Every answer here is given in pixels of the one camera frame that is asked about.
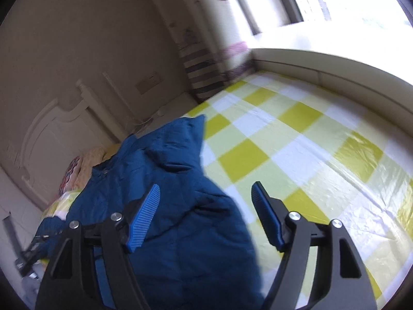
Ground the blue quilted puffer jacket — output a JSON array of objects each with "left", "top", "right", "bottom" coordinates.
[{"left": 37, "top": 115, "right": 263, "bottom": 309}]

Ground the colourful patterned cushion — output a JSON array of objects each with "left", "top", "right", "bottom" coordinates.
[{"left": 58, "top": 155, "right": 83, "bottom": 196}]

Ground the cream fluffy pillow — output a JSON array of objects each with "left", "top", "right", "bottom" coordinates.
[{"left": 74, "top": 147, "right": 105, "bottom": 190}]

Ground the yellow checkered quilt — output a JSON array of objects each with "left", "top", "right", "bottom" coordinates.
[{"left": 182, "top": 71, "right": 412, "bottom": 309}]

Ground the slim white desk lamp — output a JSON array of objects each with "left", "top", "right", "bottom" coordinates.
[{"left": 101, "top": 71, "right": 153, "bottom": 126}]

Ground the white wooden headboard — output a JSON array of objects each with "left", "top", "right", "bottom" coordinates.
[{"left": 19, "top": 80, "right": 128, "bottom": 206}]

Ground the white bedside table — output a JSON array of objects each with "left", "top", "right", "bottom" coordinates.
[{"left": 138, "top": 92, "right": 198, "bottom": 131}]

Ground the dark framed window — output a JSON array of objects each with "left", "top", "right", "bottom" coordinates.
[{"left": 237, "top": 0, "right": 412, "bottom": 35}]

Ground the patterned beige curtain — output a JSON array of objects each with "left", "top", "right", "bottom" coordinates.
[{"left": 152, "top": 0, "right": 255, "bottom": 102}]

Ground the wall socket panel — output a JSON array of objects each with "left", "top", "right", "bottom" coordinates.
[{"left": 135, "top": 72, "right": 162, "bottom": 95}]

